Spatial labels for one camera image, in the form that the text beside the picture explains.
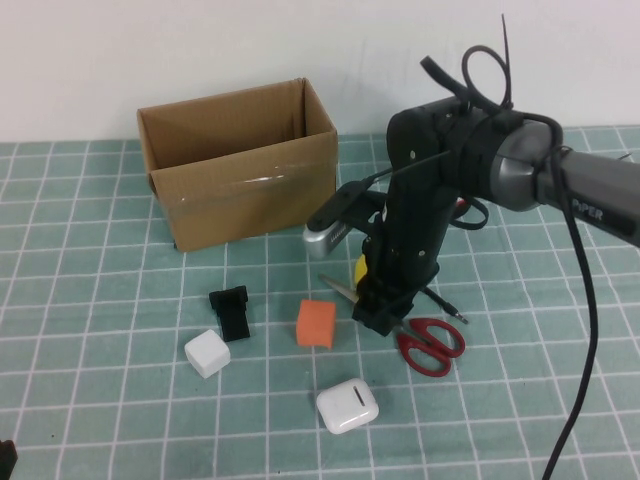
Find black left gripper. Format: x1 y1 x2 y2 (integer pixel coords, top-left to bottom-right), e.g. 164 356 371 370
0 438 19 480

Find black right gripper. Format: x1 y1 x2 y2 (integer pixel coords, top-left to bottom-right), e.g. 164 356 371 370
352 199 451 337

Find yellow cube block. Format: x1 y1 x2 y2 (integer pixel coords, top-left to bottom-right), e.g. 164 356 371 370
353 252 370 290

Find black pen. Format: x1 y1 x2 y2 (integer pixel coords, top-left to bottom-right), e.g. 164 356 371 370
424 287 469 325

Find red handled scissors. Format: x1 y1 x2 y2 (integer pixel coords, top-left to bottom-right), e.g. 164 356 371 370
318 272 466 376

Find orange cube block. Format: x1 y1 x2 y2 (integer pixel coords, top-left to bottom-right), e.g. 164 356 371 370
295 298 337 347

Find black mesh pen holder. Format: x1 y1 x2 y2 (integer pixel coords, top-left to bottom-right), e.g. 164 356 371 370
451 196 476 221

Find brown cardboard box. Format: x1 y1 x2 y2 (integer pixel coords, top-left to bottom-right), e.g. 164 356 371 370
137 77 339 253

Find white earbuds case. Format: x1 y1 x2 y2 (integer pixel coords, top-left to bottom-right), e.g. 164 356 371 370
315 376 380 435

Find green checkered tablecloth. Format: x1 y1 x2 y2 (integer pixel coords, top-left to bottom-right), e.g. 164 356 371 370
0 124 640 480

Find white cube block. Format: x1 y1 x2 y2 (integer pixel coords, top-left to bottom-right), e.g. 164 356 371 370
184 328 232 379

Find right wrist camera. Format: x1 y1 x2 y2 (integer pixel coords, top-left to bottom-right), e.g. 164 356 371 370
303 182 386 259

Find black plastic bracket part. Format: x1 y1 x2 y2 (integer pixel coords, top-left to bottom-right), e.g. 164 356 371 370
207 284 251 342

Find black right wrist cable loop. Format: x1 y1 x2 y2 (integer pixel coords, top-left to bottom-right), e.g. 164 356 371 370
419 43 516 116

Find black right camera cable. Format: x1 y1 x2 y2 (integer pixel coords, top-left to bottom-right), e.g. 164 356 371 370
339 113 601 480

